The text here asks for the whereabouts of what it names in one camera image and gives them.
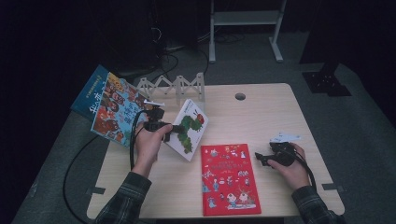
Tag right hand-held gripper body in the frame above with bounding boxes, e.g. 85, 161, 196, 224
268, 132, 302, 168

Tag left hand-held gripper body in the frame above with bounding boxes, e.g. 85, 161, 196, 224
143, 98, 173, 133

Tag white caterpillar picture book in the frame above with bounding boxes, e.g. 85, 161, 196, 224
165, 98, 210, 162

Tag red picture book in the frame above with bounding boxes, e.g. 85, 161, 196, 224
200, 143, 262, 217

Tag colourful many-monsters picture book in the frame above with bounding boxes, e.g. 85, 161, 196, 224
91, 72, 154, 148

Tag white expandable book stand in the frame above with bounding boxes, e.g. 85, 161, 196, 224
135, 72, 206, 105

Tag blue monster picture book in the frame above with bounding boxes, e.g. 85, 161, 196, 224
70, 64, 110, 121

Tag person's right hand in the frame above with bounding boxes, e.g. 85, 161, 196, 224
267, 143, 308, 191

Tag person's left hand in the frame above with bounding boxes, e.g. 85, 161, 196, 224
132, 121, 174, 178

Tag grey tape strip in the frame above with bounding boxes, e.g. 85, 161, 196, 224
86, 187, 106, 196
321, 183, 346, 192

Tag black stand base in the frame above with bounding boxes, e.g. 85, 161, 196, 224
302, 60, 353, 97

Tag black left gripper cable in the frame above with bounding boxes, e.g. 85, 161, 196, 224
129, 108, 154, 171

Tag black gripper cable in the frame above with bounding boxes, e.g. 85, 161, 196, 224
129, 108, 154, 171
286, 148, 318, 191

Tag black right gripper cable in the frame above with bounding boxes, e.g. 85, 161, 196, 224
286, 148, 318, 191

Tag black floor cable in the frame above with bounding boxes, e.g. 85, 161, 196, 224
197, 48, 211, 78
148, 50, 181, 86

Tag long black cable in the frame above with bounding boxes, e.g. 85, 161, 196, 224
63, 134, 101, 224

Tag white metal desk frame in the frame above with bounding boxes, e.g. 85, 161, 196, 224
208, 0, 288, 64

